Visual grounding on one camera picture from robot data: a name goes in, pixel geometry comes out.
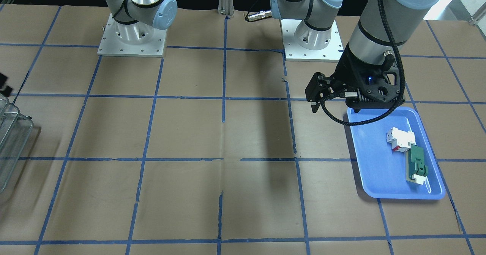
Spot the green white terminal block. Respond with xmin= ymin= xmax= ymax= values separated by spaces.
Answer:
xmin=406 ymin=145 xmax=428 ymax=185

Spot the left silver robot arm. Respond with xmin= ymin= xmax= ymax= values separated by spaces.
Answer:
xmin=270 ymin=0 xmax=440 ymax=112

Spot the blue plastic tray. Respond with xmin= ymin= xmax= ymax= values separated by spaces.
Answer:
xmin=350 ymin=106 xmax=446 ymax=200

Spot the white circuit breaker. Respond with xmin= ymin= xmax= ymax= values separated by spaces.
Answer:
xmin=387 ymin=127 xmax=417 ymax=152

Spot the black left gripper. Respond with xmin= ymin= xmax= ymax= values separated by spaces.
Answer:
xmin=311 ymin=49 xmax=404 ymax=113

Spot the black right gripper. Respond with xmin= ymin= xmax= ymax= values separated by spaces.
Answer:
xmin=0 ymin=73 xmax=11 ymax=96

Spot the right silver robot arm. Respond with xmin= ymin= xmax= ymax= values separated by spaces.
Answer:
xmin=1 ymin=0 xmax=177 ymax=97

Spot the wire mesh shelf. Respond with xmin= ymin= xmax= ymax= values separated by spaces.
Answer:
xmin=0 ymin=95 xmax=34 ymax=193

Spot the black braided cable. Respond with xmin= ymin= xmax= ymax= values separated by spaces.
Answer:
xmin=321 ymin=0 xmax=407 ymax=126

